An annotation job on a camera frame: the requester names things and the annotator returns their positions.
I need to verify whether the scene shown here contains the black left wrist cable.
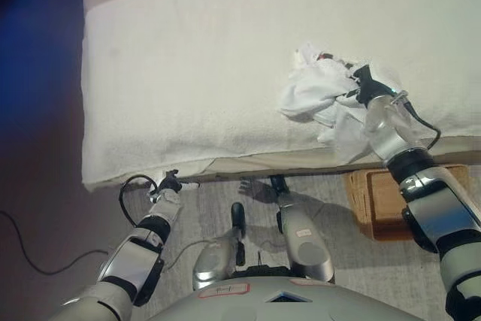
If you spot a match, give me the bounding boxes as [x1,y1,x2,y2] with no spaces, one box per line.
[119,174,161,232]

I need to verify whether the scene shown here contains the silver left robot leg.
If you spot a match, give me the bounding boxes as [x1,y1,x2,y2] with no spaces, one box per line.
[192,223,248,292]

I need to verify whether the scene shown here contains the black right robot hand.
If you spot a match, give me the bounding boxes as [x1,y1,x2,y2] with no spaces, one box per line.
[340,65,395,106]

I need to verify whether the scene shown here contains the thin grey cable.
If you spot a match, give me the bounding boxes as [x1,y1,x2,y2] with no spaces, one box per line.
[164,237,216,271]

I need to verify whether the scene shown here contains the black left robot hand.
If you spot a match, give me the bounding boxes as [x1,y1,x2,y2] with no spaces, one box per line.
[148,168,184,202]

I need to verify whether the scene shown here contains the white clothes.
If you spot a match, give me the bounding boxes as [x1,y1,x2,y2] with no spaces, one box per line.
[278,40,381,166]

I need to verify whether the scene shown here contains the rectangular wooden basket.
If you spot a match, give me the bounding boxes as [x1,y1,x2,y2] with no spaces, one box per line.
[344,163,471,241]

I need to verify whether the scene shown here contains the black left robot foot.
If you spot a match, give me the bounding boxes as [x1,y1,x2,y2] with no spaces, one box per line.
[230,201,247,238]

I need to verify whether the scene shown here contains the black floor cable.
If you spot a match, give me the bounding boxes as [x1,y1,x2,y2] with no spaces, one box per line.
[0,209,110,275]

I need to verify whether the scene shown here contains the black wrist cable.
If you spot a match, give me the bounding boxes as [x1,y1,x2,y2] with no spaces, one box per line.
[119,174,161,232]
[390,89,442,151]

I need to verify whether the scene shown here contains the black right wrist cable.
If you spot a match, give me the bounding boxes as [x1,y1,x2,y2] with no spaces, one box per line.
[390,89,442,151]

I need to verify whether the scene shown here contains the black robot foot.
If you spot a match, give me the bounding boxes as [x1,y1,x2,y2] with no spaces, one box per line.
[270,174,290,196]
[230,201,247,238]

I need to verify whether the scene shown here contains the silver robot leg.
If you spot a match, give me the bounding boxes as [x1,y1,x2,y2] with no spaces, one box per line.
[275,192,336,285]
[192,223,248,292]

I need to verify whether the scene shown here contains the silver right robot leg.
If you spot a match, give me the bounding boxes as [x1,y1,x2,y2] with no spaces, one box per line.
[275,192,336,285]

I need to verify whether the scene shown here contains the grey floor rug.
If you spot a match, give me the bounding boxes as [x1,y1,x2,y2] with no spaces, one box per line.
[142,165,481,321]

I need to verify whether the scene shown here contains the black right robot foot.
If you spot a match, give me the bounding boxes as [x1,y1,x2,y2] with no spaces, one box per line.
[270,174,290,196]

